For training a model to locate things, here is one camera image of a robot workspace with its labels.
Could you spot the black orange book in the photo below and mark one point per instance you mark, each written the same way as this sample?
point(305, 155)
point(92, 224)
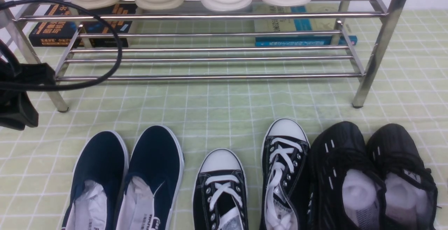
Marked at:
point(60, 33)

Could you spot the black mesh sneaker M tag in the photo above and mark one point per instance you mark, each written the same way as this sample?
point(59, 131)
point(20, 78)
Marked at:
point(411, 193)

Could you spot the left navy slip-on shoe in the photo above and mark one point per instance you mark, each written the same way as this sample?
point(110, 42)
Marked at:
point(97, 183)

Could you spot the right navy slip-on shoe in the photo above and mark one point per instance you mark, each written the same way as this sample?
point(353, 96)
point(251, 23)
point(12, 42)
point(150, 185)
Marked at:
point(152, 182)

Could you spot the tan blue book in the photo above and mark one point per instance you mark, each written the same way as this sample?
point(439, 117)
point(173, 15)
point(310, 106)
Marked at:
point(295, 25)

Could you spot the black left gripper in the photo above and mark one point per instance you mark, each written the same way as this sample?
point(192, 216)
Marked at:
point(16, 109)

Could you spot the black mesh sneaker white stuffing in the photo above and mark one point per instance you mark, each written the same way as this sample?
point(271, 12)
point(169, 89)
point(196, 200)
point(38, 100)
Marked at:
point(347, 192)

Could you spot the black canvas lace sneaker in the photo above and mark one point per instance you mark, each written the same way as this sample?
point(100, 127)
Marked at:
point(286, 177)
point(219, 199)

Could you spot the right black canvas lace sneaker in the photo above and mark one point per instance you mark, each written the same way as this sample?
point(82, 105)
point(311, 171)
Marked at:
point(286, 177)

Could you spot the navy slip-on shoe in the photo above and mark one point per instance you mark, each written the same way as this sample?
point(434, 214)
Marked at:
point(152, 182)
point(97, 183)

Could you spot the steel shoe rack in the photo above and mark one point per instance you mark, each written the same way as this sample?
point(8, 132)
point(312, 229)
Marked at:
point(85, 67)

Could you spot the left black canvas lace sneaker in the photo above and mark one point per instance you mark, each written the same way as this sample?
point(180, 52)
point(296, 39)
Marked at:
point(219, 199)

